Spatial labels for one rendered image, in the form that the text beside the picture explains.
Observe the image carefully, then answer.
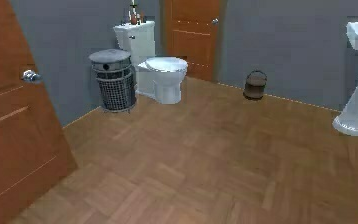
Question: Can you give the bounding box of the brown small bin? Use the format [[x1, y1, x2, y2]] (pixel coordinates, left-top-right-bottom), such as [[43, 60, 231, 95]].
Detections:
[[242, 70, 268, 101]]

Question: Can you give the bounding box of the white pedestal sink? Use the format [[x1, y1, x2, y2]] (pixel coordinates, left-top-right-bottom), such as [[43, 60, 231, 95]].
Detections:
[[332, 21, 358, 137]]

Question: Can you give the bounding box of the white toilet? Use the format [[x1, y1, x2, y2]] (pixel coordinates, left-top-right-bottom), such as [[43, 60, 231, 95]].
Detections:
[[112, 20, 189, 106]]

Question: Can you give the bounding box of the grey wire laundry basket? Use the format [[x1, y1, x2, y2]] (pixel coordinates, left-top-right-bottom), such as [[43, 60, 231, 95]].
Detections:
[[88, 48, 138, 114]]

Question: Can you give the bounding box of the brown wooden room door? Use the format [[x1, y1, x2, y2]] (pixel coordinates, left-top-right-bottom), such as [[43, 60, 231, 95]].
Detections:
[[0, 0, 79, 224], [163, 0, 222, 82]]

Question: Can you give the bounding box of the dark grey bottle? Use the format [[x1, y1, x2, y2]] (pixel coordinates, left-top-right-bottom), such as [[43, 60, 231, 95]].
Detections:
[[121, 8, 131, 26]]

